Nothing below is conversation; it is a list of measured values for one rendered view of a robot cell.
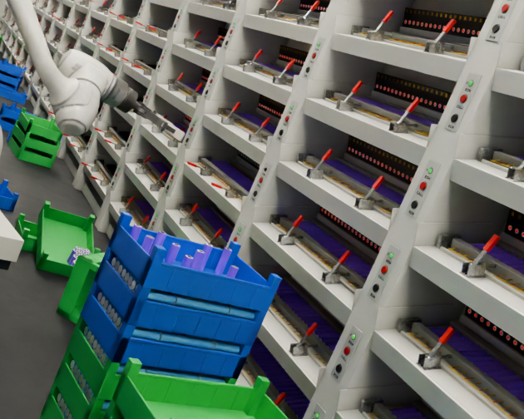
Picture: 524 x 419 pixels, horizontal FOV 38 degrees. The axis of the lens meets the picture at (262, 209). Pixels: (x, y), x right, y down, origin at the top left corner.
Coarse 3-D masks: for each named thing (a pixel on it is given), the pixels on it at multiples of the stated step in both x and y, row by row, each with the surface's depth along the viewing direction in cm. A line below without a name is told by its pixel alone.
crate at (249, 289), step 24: (120, 216) 155; (120, 240) 152; (168, 240) 162; (144, 264) 142; (168, 264) 141; (216, 264) 171; (240, 264) 168; (168, 288) 143; (192, 288) 146; (216, 288) 149; (240, 288) 152; (264, 288) 155
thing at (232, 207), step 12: (192, 156) 279; (204, 156) 279; (216, 156) 283; (228, 156) 284; (192, 168) 271; (252, 168) 268; (192, 180) 269; (204, 180) 257; (216, 180) 258; (204, 192) 257; (216, 192) 245; (216, 204) 245; (228, 204) 235; (240, 204) 234
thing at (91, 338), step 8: (88, 328) 156; (88, 336) 155; (96, 344) 151; (96, 352) 151; (104, 352) 149; (104, 360) 147; (120, 368) 145; (144, 368) 148; (152, 368) 150; (160, 368) 152; (176, 376) 152; (184, 376) 153; (192, 376) 155; (200, 376) 156; (208, 376) 158
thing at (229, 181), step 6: (204, 162) 275; (210, 162) 273; (216, 168) 266; (216, 174) 262; (222, 174) 258; (222, 180) 255; (228, 180) 252; (234, 186) 247; (240, 186) 245; (240, 192) 241; (246, 192) 239
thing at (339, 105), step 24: (312, 96) 212; (336, 96) 211; (360, 96) 218; (384, 96) 209; (408, 96) 199; (432, 96) 190; (336, 120) 195; (360, 120) 184; (384, 120) 188; (408, 120) 178; (432, 120) 185; (384, 144) 174; (408, 144) 165
